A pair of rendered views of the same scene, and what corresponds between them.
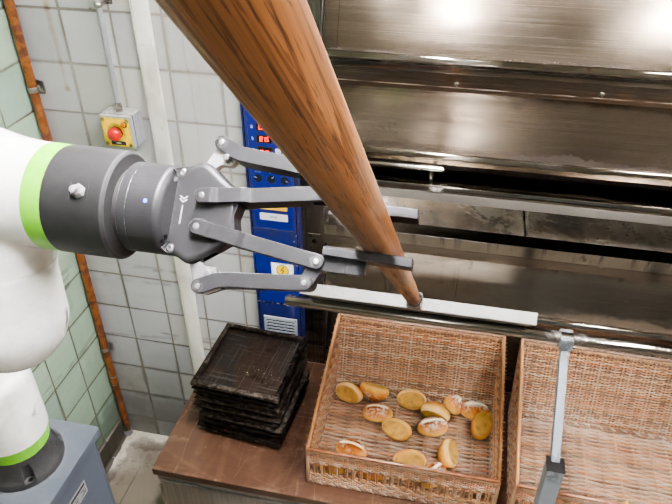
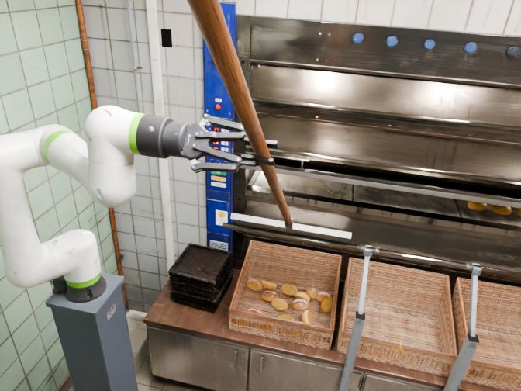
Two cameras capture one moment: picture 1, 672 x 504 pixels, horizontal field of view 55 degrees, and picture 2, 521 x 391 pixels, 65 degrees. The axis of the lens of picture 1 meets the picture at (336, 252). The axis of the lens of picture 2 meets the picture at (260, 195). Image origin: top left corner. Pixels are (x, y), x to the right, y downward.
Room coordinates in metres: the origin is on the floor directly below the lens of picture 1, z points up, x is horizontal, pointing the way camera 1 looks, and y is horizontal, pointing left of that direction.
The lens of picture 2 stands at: (-0.37, -0.02, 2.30)
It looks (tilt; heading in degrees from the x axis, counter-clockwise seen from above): 29 degrees down; 359
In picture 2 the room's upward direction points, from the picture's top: 3 degrees clockwise
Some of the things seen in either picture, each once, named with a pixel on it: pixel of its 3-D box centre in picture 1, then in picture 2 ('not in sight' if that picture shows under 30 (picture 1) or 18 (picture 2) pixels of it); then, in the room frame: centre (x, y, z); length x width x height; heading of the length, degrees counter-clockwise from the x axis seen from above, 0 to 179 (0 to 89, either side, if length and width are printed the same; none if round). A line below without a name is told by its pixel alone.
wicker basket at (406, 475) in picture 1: (409, 405); (287, 291); (1.36, -0.23, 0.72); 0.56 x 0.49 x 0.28; 78
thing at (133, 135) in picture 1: (122, 127); not in sight; (1.78, 0.63, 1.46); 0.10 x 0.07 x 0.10; 78
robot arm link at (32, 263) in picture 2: not in sight; (18, 216); (0.70, 0.71, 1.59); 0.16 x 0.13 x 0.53; 132
